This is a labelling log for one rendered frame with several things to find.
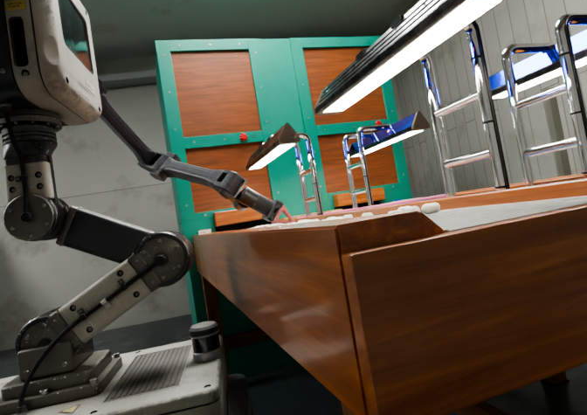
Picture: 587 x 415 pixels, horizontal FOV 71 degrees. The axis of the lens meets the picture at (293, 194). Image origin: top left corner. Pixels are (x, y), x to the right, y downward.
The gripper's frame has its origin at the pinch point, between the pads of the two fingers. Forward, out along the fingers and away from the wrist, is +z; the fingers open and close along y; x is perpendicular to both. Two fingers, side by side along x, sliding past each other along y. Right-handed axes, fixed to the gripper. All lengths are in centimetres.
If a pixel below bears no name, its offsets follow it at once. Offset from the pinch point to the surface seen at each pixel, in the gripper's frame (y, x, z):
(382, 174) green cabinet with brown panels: 81, -67, 60
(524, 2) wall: 52, -204, 87
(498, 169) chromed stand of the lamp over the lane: -73, -15, 12
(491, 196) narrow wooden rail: -76, -8, 10
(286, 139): 2.6, -25.6, -14.3
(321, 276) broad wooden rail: -94, 21, -21
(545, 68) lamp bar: -58, -57, 27
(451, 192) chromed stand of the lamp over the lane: -58, -13, 15
